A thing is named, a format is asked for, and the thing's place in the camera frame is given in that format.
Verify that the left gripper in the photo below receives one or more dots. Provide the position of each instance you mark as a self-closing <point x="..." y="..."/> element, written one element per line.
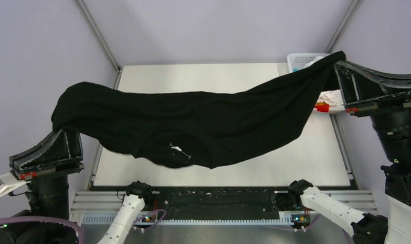
<point x="62" y="146"/>

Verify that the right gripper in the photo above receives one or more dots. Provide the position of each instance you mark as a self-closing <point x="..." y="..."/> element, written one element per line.
<point x="358" y="83"/>

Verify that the black t shirt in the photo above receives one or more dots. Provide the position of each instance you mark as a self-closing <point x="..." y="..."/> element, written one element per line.
<point x="211" y="130"/>

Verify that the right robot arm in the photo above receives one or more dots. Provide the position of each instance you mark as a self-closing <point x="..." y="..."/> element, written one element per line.
<point x="393" y="191"/>

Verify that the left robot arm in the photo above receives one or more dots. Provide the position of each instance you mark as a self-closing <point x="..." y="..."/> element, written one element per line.
<point x="48" y="218"/>

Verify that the white crumpled t shirt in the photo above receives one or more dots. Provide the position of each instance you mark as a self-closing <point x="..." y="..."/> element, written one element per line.
<point x="334" y="99"/>

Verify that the white perforated laundry basket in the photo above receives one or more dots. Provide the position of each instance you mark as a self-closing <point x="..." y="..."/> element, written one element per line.
<point x="298" y="61"/>

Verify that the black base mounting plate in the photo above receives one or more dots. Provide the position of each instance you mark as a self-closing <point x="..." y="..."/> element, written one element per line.
<point x="226" y="213"/>

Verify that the white cable duct strip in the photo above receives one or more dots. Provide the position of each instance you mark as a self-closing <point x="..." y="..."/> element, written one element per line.
<point x="100" y="218"/>

